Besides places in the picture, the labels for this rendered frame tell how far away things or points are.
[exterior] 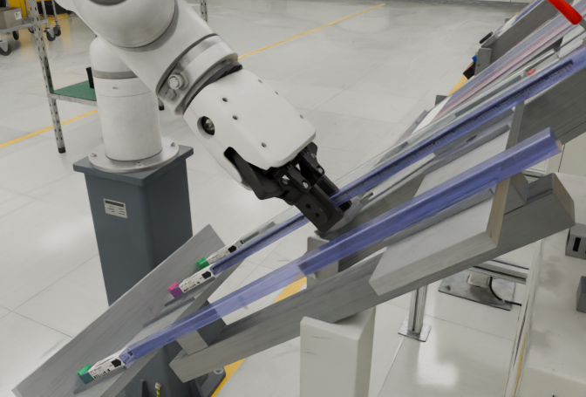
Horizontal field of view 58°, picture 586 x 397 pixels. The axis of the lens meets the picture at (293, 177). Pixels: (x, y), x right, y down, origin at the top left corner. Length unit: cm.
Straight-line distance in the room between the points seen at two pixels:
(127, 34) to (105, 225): 82
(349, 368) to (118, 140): 75
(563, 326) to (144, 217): 79
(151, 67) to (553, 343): 65
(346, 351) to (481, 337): 131
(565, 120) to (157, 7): 44
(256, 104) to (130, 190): 68
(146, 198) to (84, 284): 97
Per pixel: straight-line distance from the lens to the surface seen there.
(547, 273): 101
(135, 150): 114
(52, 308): 199
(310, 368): 56
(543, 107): 64
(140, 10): 44
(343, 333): 52
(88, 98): 298
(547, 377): 82
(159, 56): 50
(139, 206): 114
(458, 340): 178
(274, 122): 49
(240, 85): 50
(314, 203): 49
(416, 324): 174
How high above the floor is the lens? 115
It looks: 25 degrees down
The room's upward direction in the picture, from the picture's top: straight up
